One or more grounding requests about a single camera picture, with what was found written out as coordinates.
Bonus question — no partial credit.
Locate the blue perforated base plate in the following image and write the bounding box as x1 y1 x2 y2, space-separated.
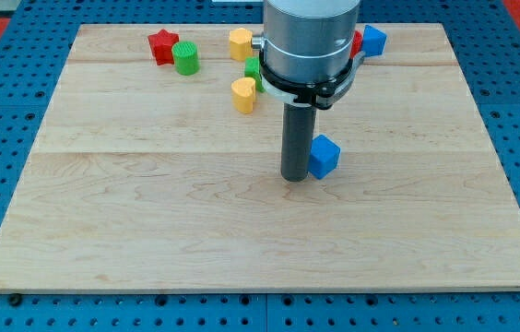
0 0 520 331

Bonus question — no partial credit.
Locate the green block behind arm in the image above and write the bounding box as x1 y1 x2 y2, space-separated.
244 56 265 92

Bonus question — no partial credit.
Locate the wooden board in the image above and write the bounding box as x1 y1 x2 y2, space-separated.
0 23 520 294

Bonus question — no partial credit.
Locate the red star block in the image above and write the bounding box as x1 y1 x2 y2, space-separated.
148 29 180 65

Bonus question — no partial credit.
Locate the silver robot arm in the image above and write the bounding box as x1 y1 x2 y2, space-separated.
252 0 365 182

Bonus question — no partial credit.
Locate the green cylinder block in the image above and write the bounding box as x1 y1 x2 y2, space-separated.
171 41 199 76

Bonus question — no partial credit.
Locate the blue cube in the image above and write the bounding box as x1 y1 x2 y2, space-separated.
308 135 341 179

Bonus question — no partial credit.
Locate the yellow heart block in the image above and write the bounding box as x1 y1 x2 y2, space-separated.
230 77 256 114

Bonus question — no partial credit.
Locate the black clamp ring mount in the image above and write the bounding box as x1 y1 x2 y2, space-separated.
251 36 365 110

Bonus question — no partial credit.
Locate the yellow hexagon block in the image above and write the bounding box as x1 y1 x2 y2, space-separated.
229 28 253 62

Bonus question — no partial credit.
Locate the red block behind arm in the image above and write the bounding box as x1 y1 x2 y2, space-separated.
349 30 363 58

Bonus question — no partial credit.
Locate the blue pentagon block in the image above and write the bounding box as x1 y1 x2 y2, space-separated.
361 25 387 57

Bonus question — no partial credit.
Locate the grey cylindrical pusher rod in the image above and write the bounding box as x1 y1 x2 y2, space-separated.
280 104 316 182

